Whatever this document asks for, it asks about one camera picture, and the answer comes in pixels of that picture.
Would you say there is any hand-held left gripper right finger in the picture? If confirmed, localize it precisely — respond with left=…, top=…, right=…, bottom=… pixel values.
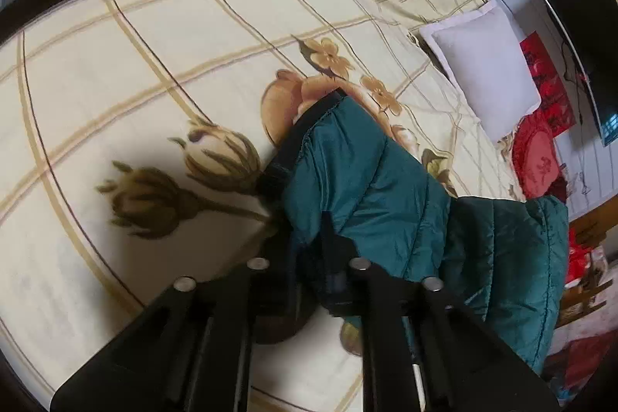
left=319, top=212, right=562, bottom=412

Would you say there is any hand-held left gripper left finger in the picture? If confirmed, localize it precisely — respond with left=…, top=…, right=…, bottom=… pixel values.
left=50, top=241, right=312, bottom=412

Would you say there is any teal puffer jacket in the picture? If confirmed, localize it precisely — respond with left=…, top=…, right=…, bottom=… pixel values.
left=255, top=90, right=571, bottom=375

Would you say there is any cream floral checked bedsheet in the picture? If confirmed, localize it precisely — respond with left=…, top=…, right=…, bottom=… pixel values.
left=0, top=0, right=528, bottom=412

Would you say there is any red round fringed cushion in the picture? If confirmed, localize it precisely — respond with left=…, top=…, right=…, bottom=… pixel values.
left=511, top=112, right=562, bottom=201

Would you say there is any dark red blanket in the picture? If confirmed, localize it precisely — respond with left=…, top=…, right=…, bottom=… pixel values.
left=545, top=171, right=586, bottom=206

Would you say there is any red and white plastic bag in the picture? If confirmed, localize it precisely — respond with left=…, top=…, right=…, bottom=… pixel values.
left=565, top=226, right=610, bottom=287

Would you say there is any white pillow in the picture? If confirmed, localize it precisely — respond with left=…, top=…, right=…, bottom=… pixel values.
left=419, top=0, right=542, bottom=143

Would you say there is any orange red cloth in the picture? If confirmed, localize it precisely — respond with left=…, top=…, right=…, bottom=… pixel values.
left=560, top=327, right=616, bottom=398

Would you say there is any black flat television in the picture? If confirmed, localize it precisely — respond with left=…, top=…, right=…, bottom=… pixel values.
left=543, top=0, right=618, bottom=147

